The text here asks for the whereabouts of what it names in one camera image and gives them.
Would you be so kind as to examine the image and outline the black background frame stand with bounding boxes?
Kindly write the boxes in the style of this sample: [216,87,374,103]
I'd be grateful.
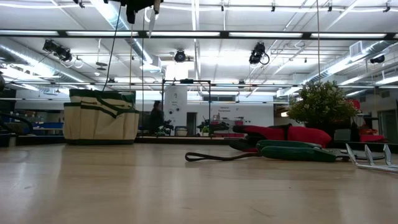
[160,78,212,138]

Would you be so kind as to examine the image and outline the black hanging cable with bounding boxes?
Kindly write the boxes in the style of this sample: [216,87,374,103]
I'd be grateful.
[101,4,124,91]

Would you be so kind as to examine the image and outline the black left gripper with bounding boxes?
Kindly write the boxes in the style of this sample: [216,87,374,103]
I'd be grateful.
[119,0,156,25]

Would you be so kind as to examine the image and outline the green handled pruning shears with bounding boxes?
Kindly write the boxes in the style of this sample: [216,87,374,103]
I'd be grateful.
[185,139,386,163]

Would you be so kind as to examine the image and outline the red black gardening gloves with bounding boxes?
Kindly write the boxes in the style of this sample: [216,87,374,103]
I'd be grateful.
[229,123,333,152]

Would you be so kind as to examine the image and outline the black ceiling spotlight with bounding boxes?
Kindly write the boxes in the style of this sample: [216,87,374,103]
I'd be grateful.
[173,49,187,63]

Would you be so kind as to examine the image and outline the wooden handle hand rake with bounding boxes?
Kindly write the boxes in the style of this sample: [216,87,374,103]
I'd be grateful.
[345,142,398,174]

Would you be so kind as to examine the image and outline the white hanging ring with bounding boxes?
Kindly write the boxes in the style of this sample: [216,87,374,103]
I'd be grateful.
[144,6,155,23]

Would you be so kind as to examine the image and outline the thin black hanging pole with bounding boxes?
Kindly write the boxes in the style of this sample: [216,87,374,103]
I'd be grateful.
[141,23,146,138]

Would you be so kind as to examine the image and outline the beige green gardening bag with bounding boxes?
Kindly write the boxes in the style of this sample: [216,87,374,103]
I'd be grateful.
[63,88,140,146]

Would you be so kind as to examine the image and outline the grey box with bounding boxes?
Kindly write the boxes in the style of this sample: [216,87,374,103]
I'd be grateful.
[334,129,352,142]

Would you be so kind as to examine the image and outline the black curved cable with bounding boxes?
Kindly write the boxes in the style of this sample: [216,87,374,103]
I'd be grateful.
[0,111,35,135]

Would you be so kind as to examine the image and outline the potted plant with white flowers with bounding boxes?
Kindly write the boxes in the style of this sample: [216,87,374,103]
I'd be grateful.
[285,80,360,141]

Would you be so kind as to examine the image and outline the person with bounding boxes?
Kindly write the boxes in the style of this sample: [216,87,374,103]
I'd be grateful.
[148,100,167,136]

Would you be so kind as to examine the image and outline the black overhead camera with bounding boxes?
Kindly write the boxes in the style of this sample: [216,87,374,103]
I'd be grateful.
[248,42,271,66]

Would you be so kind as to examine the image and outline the thin tan hanging cord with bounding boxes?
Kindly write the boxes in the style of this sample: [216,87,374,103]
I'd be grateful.
[129,24,134,91]

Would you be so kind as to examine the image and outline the black ceiling camera cluster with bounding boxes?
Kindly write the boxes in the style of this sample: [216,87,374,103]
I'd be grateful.
[42,39,74,63]

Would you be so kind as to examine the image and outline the blue storage bin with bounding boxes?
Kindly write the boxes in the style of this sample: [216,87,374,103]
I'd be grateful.
[34,121,65,131]

